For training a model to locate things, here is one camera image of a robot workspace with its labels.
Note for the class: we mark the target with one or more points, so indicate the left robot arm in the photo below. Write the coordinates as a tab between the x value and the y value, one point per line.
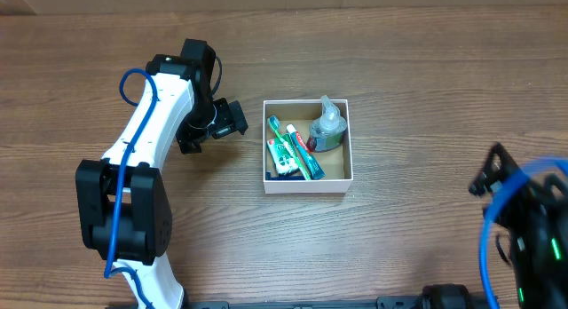
124	210

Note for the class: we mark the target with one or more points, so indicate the blue disposable razor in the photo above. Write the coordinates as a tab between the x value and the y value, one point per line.
278	177

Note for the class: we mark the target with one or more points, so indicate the green white soap bar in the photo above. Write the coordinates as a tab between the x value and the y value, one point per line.
284	162

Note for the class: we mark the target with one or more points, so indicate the clear soap pump bottle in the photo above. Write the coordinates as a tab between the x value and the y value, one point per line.
326	132

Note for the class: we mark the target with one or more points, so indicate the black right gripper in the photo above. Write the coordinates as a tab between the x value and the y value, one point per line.
495	180

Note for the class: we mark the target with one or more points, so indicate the white cardboard box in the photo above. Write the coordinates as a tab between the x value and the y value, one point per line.
337	163

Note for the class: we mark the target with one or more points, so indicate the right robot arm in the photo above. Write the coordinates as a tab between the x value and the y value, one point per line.
537	254

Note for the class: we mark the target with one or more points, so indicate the Colgate toothpaste tube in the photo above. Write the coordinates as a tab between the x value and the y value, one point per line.
316	172

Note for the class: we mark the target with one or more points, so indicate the green toothbrush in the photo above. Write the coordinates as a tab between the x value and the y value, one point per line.
274	124

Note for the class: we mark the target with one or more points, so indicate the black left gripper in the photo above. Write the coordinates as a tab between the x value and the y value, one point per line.
228	121

